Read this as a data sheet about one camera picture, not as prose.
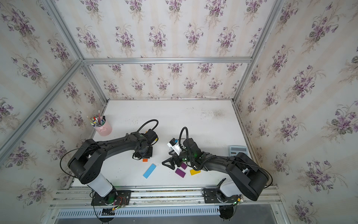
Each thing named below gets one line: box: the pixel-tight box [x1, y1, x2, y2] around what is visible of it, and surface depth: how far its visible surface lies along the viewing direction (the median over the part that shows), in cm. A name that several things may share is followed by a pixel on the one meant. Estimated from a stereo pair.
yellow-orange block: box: [189, 169, 201, 176], surface depth 83 cm
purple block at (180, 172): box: [174, 168, 186, 179], surface depth 83 cm
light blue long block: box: [142, 163, 157, 179], surface depth 84 cm
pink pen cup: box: [91, 118, 113, 137], surface depth 94 cm
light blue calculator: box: [229, 145, 249, 157], surface depth 90 cm
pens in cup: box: [86, 110, 106, 127], surface depth 94 cm
